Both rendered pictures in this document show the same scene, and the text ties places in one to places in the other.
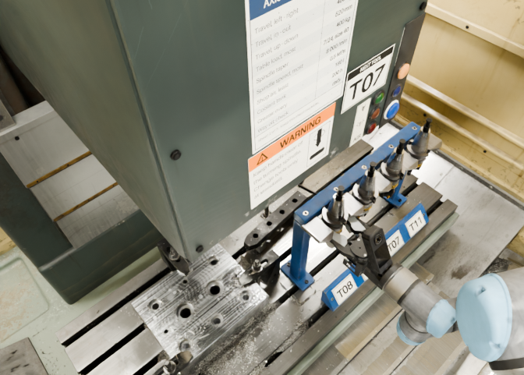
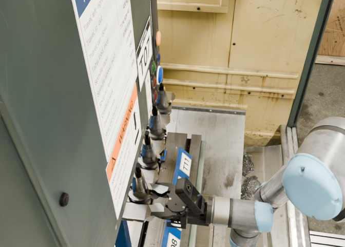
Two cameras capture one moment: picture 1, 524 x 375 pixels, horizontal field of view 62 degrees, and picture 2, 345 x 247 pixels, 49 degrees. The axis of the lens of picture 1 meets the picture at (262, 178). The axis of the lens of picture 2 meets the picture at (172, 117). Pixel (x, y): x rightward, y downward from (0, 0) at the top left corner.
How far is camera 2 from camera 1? 0.18 m
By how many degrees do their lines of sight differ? 28
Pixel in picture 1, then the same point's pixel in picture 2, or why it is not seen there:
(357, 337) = not seen: outside the picture
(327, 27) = (119, 11)
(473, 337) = (315, 206)
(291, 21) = (101, 11)
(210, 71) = (65, 87)
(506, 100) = (190, 45)
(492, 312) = (321, 179)
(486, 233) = (227, 144)
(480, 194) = (207, 119)
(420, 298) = (242, 211)
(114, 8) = not seen: outside the picture
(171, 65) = (37, 93)
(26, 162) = not seen: outside the picture
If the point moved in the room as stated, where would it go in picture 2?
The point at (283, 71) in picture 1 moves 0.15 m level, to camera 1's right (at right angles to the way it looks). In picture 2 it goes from (107, 65) to (209, 14)
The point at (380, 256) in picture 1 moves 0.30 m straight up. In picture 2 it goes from (195, 200) to (199, 112)
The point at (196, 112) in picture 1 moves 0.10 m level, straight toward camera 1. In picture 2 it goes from (66, 140) to (165, 205)
